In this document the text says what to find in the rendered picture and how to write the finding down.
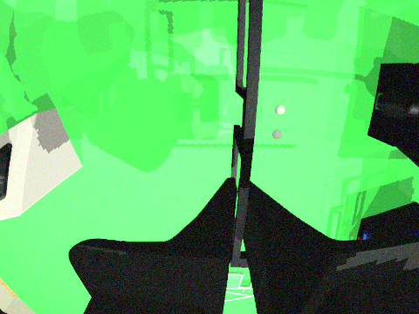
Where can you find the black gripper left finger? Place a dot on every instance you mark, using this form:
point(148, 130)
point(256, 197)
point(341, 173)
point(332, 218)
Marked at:
point(190, 268)

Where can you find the black glasses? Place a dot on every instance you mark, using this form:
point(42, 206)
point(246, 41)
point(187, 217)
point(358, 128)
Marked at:
point(249, 35)

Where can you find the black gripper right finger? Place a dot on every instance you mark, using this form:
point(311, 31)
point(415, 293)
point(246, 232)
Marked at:
point(293, 266)

